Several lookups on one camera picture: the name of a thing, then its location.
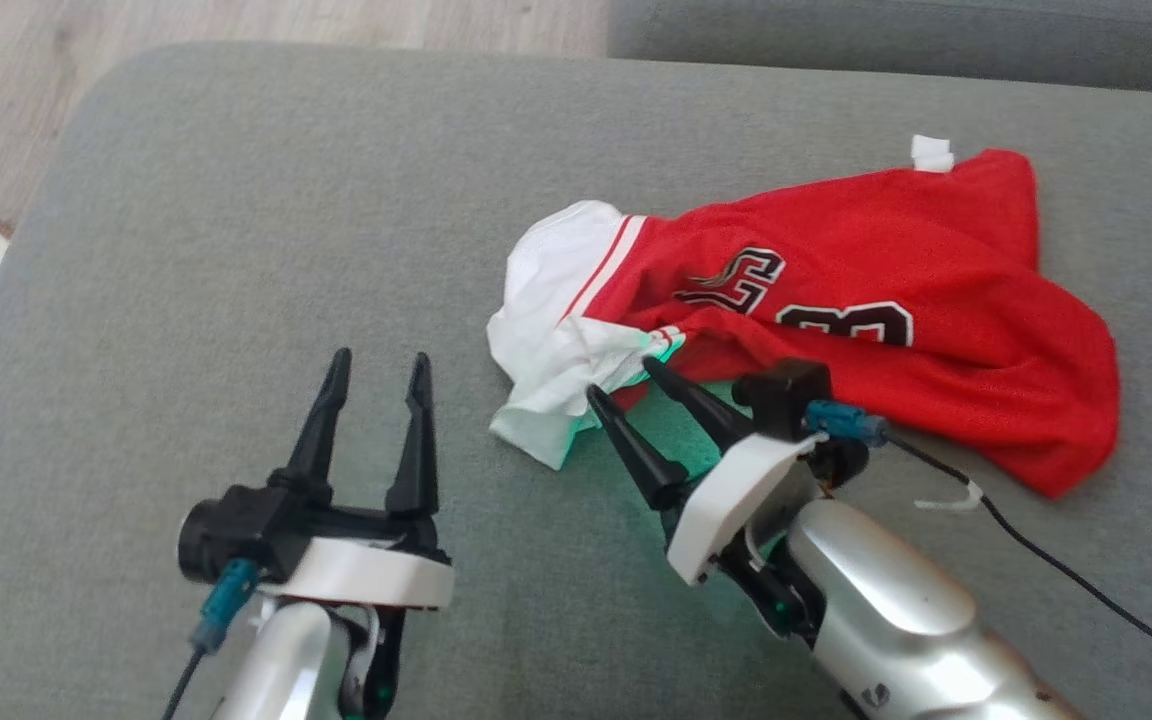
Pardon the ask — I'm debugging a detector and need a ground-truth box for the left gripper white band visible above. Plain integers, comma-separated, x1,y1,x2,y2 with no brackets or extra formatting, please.
271,347,455,611

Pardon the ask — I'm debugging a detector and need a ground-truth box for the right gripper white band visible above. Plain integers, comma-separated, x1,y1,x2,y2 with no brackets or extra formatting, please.
586,356,827,586

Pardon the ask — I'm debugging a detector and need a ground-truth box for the red Bulls basketball jersey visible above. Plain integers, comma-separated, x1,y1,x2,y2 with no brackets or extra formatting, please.
486,135,1122,499

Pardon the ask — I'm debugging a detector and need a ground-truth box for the large grey sofa seat cushion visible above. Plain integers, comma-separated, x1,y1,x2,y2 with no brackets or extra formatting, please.
0,42,1152,720

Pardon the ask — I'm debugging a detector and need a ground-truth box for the left camera cable teal plug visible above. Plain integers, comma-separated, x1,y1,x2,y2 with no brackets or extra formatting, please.
161,558,263,720

